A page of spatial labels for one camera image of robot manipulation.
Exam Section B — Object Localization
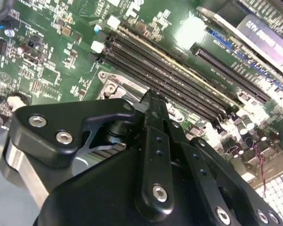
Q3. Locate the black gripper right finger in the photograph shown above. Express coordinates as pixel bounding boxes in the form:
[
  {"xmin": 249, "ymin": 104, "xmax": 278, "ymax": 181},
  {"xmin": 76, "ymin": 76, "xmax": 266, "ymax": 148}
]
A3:
[{"xmin": 161, "ymin": 96, "xmax": 283, "ymax": 226}]

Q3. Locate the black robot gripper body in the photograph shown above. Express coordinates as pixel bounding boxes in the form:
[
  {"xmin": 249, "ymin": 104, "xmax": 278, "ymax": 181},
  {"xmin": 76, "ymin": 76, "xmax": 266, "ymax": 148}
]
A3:
[{"xmin": 33, "ymin": 148, "xmax": 214, "ymax": 226}]

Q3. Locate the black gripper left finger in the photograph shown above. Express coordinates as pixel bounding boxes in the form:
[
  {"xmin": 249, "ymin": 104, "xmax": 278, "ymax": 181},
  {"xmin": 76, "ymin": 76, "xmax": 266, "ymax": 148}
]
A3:
[{"xmin": 6, "ymin": 89, "xmax": 175, "ymax": 222}]

